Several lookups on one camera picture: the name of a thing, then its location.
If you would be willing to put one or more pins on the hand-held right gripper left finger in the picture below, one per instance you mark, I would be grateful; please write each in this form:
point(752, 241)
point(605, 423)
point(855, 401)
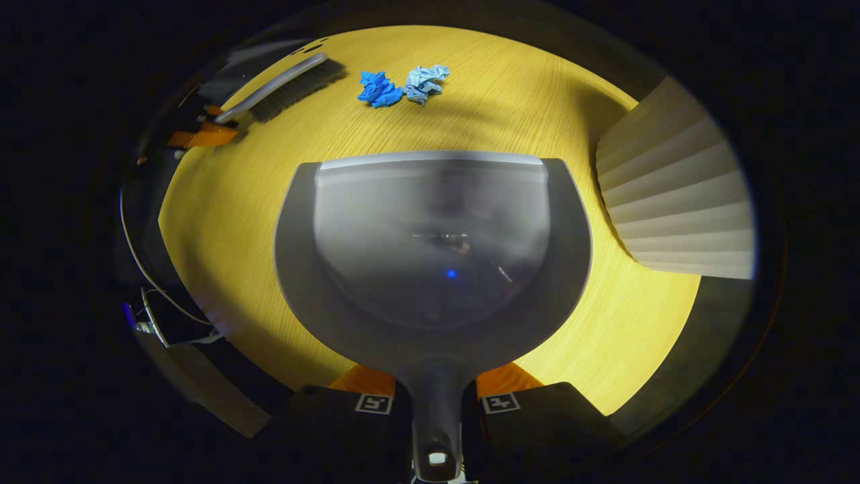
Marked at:
point(336, 430)

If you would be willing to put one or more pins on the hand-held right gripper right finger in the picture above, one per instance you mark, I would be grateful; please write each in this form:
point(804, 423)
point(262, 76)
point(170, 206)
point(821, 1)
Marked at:
point(537, 430)

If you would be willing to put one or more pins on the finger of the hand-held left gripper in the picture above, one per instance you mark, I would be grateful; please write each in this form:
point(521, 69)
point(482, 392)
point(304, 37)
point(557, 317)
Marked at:
point(201, 136)
point(213, 109)

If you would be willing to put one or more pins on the small grey broom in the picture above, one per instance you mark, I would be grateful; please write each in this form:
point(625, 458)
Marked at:
point(295, 84)

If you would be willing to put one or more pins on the dark blue paper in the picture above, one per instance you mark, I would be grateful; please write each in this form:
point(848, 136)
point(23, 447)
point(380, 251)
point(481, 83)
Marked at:
point(379, 89)

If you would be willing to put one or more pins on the light blue paper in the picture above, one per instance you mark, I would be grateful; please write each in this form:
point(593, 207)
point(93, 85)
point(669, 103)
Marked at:
point(424, 82)

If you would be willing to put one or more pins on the grey dustpan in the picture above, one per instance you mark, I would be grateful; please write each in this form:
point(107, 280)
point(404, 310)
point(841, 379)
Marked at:
point(430, 235)

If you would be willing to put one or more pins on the white ribbed garbage bin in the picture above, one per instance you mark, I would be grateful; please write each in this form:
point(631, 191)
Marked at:
point(678, 202)

